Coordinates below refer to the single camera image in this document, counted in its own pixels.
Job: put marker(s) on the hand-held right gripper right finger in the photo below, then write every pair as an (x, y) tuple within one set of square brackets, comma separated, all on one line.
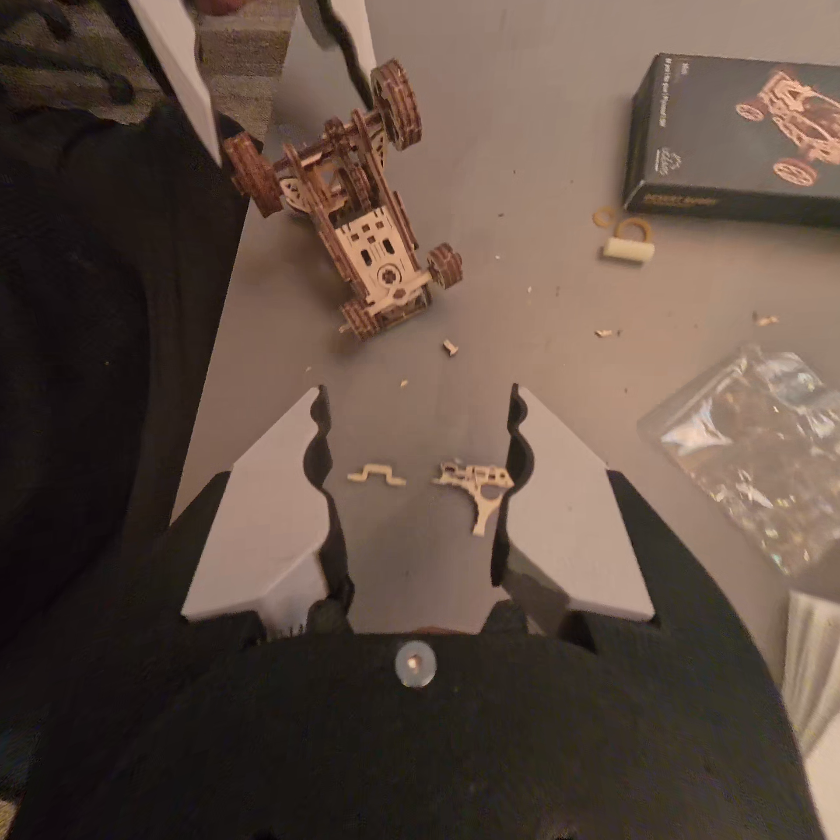
[(577, 525)]

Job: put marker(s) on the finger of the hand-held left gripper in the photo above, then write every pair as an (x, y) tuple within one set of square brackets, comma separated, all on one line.
[(184, 65), (348, 46)]

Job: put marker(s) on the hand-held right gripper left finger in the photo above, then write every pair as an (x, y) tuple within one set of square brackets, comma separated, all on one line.
[(262, 525)]

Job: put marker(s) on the clear plastic bag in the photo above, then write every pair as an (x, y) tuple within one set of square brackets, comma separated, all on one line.
[(754, 459)]

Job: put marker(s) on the wooden buggy model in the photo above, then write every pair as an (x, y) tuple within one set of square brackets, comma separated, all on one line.
[(367, 249)]

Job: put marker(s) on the black model box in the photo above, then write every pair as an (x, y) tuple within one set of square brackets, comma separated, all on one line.
[(722, 151)]

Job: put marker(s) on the person's left hand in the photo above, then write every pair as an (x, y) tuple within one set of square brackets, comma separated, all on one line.
[(220, 5)]

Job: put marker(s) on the pale forked wooden scrap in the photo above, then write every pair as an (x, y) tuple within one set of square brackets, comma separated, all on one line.
[(485, 512)]

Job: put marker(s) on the pale wooden linkage piece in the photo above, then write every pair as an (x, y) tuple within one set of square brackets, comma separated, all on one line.
[(472, 476)]

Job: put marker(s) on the black tripod stand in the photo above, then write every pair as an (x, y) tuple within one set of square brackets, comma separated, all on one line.
[(65, 59)]

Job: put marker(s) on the wooden S-shaped piece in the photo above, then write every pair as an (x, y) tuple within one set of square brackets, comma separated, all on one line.
[(377, 476)]

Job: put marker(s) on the small wooden T pin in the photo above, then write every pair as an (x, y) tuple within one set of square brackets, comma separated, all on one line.
[(450, 347)]

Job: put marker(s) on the instruction booklet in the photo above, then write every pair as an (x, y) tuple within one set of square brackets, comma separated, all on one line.
[(810, 663)]

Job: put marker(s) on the white wax cylinder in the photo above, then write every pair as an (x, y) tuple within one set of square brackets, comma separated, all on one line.
[(627, 251)]

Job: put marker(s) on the large rubber band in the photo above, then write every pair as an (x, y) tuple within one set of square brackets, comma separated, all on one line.
[(620, 229)]

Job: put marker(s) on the small rubber band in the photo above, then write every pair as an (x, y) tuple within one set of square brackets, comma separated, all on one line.
[(596, 218)]

